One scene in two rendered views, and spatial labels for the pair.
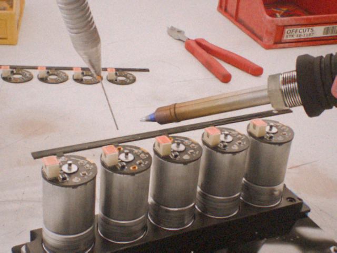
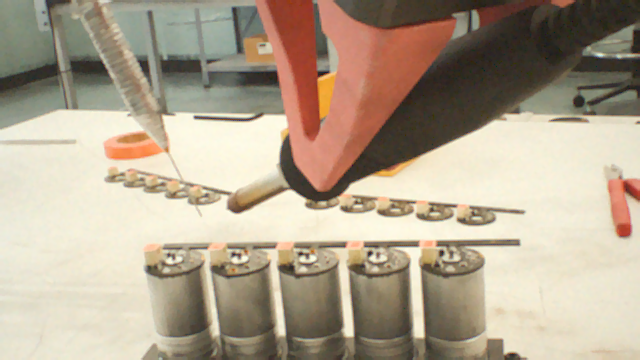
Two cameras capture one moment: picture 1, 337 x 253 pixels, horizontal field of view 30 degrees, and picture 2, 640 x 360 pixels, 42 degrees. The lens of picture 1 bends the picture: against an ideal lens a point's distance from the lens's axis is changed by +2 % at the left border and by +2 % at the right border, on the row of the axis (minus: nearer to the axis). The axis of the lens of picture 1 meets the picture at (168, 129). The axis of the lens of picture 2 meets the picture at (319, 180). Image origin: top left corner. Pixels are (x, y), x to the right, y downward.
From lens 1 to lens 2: 22 cm
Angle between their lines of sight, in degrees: 40
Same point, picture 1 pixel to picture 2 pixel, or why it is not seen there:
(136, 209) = (240, 324)
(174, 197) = (293, 322)
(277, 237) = not seen: outside the picture
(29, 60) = (389, 192)
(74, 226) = (168, 326)
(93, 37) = (140, 103)
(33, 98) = (350, 229)
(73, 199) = (161, 292)
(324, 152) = not seen: outside the picture
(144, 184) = (246, 293)
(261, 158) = (427, 294)
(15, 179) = not seen: hidden behind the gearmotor
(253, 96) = (276, 174)
